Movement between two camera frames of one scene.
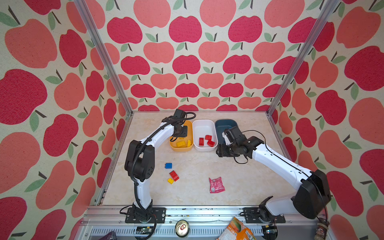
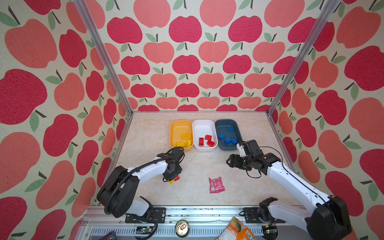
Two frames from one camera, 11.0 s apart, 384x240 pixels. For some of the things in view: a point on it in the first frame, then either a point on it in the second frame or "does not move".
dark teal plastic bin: x=222 y=125 does not move
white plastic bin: x=202 y=127 does not move
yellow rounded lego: x=180 y=143 does not move
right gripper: x=220 y=150 → x=234 y=159
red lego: x=211 y=143 does not move
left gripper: x=184 y=134 → x=179 y=170
